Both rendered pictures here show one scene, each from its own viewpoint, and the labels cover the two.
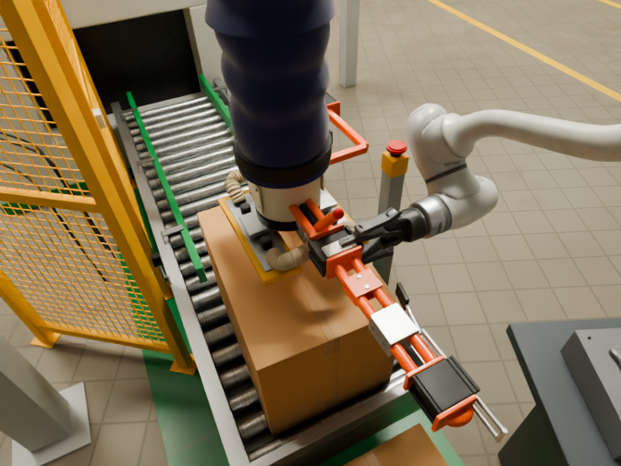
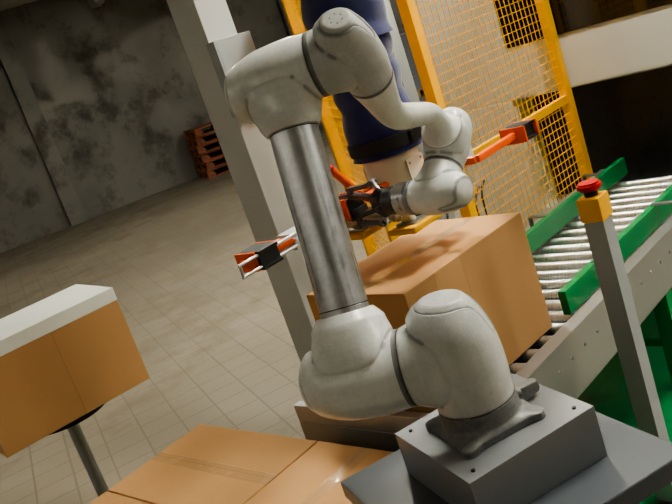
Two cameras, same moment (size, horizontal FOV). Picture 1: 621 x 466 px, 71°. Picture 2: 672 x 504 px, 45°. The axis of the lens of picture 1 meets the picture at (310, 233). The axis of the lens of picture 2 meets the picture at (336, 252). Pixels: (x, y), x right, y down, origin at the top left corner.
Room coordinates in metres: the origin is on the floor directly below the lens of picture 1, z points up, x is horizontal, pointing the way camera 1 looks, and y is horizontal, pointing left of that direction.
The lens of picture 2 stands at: (-0.18, -2.14, 1.63)
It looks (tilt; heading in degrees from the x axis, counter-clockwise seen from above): 14 degrees down; 71
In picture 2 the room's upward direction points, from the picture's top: 19 degrees counter-clockwise
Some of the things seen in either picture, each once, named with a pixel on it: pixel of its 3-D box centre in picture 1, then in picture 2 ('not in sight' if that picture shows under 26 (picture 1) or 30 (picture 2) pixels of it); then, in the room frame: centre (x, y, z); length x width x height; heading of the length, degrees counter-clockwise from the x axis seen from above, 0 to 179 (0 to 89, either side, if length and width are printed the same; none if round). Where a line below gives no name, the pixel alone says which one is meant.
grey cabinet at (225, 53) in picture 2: not in sight; (241, 74); (0.81, 1.05, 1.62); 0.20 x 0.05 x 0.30; 24
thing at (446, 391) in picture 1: (438, 392); (258, 256); (0.31, -0.19, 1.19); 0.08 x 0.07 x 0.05; 25
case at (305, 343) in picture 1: (293, 297); (433, 311); (0.84, 0.07, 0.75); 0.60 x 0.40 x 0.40; 22
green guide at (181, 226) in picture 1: (150, 167); (542, 225); (1.79, 0.78, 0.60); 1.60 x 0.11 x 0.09; 24
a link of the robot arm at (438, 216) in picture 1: (427, 217); (407, 198); (0.71, -0.27, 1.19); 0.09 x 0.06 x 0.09; 25
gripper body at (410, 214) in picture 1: (400, 228); (386, 201); (0.68, -0.20, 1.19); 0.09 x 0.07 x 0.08; 115
